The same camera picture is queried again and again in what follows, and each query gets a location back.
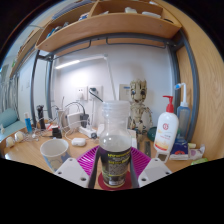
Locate small white round object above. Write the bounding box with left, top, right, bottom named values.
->
left=13, top=130, right=26, bottom=143
left=4, top=136, right=16, bottom=149

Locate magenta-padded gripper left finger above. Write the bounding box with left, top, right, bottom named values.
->
left=54, top=146, right=101, bottom=190

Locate white charger block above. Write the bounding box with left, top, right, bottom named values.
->
left=65, top=112, right=83, bottom=129

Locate white crumpled packet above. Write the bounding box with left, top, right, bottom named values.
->
left=186, top=143, right=206, bottom=161

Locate black plug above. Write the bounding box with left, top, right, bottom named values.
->
left=79, top=113, right=90, bottom=128

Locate grey metal frame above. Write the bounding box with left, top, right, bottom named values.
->
left=29, top=29, right=201, bottom=144

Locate black electric shaver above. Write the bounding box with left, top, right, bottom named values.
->
left=35, top=104, right=46, bottom=130

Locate brown tree figure toy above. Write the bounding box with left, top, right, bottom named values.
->
left=128, top=78, right=154, bottom=141

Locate small blue white bottle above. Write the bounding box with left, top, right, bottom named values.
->
left=23, top=112, right=33, bottom=134

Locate white pump bottle red top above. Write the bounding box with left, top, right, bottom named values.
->
left=153, top=95, right=180, bottom=163

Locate flat round red coaster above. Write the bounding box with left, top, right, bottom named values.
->
left=97, top=169, right=134, bottom=192

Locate white desk lamp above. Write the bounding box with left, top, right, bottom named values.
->
left=54, top=53, right=118, bottom=101

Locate dark comb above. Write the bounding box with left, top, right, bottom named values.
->
left=143, top=140, right=153, bottom=158

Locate white wall socket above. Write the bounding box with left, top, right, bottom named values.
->
left=74, top=85, right=88, bottom=101
left=87, top=84, right=104, bottom=101

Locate white tissue pack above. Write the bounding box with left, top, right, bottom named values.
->
left=130, top=128, right=139, bottom=150

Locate wooden shelf unit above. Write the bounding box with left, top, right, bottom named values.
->
left=34, top=0, right=183, bottom=53

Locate white wall panel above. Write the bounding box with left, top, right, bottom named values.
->
left=119, top=83, right=132, bottom=102

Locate teal pillow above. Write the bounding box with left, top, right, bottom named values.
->
left=0, top=108, right=28, bottom=141

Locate long wooden wall shelf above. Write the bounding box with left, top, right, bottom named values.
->
left=8, top=26, right=44, bottom=79

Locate white power strip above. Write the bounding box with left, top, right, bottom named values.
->
left=78, top=125, right=100, bottom=140

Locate clear plastic drink bottle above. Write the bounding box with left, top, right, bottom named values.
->
left=98, top=100, right=133, bottom=189

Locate white cup with blue print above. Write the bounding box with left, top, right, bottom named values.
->
left=39, top=138, right=72, bottom=173

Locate small white digital timer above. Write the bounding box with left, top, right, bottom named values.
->
left=155, top=151, right=169, bottom=164

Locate blue box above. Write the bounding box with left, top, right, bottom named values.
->
left=169, top=136, right=189, bottom=161

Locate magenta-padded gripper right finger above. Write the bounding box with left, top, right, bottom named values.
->
left=127, top=147, right=173, bottom=188

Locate small white oval case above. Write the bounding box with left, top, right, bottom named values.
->
left=70, top=137, right=87, bottom=148

